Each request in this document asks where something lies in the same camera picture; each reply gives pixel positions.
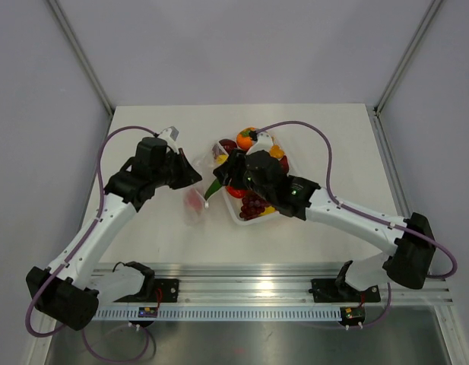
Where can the small circuit board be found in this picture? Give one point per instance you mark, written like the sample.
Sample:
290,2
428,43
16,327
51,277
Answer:
148,312
353,314

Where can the aluminium mounting rail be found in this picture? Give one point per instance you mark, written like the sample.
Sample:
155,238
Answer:
256,276

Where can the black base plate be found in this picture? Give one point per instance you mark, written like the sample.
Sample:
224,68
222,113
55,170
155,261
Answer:
325,290
165,289

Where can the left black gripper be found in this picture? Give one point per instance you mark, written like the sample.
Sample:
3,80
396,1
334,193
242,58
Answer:
188,176

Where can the green chili pepper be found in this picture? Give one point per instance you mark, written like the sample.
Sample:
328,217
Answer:
213,189

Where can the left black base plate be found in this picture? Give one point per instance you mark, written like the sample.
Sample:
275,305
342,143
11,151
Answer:
165,289

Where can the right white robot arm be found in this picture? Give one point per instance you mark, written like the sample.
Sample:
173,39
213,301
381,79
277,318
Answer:
404,243

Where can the red orange bell pepper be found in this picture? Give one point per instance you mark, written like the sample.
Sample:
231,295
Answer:
236,193

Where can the aluminium frame post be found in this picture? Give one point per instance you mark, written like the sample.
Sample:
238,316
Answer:
66,28
410,51

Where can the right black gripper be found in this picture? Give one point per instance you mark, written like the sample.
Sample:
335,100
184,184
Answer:
232,168

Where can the left small circuit board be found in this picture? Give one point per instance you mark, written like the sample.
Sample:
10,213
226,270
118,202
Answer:
148,312

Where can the dark red fig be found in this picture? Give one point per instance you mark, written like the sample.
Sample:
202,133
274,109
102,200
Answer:
284,164

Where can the white slotted cable duct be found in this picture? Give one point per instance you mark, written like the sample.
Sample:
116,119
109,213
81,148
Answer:
223,314

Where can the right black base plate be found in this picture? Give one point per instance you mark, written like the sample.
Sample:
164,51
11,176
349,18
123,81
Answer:
325,290

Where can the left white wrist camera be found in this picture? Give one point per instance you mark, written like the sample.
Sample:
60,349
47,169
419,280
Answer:
169,135

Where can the orange persimmon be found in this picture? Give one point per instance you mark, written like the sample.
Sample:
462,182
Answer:
244,138

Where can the dark red apple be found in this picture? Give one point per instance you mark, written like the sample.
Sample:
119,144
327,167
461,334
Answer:
228,145

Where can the white plastic food tray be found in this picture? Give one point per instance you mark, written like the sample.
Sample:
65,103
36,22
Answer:
234,205

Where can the clear zip top bag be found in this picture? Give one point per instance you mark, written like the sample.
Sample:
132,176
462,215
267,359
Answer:
204,164

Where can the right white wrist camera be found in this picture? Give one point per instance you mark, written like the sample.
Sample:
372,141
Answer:
260,142

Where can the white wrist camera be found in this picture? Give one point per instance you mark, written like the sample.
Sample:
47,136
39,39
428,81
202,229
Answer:
260,142
169,135

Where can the right small circuit board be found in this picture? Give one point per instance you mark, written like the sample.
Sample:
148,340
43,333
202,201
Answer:
353,314

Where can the right aluminium frame post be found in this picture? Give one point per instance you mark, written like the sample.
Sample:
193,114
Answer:
410,51

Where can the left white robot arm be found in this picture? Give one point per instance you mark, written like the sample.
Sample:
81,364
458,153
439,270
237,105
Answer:
65,290

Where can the left aluminium frame post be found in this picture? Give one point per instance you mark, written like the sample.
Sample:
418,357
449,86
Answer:
66,28

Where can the purple grape bunch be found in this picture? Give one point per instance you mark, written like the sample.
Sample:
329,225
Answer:
252,206

